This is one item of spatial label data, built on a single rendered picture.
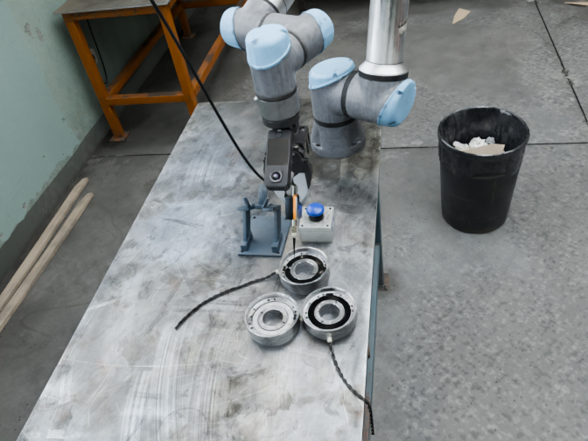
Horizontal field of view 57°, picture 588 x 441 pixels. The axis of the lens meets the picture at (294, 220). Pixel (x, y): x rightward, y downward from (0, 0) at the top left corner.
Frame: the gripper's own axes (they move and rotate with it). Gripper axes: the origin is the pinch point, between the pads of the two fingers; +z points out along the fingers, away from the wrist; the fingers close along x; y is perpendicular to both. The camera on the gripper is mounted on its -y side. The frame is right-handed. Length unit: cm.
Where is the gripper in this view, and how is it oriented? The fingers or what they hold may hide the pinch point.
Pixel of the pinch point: (293, 201)
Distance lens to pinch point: 111.2
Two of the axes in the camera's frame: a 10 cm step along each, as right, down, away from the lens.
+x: -9.7, -0.3, 2.4
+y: 2.0, -6.8, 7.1
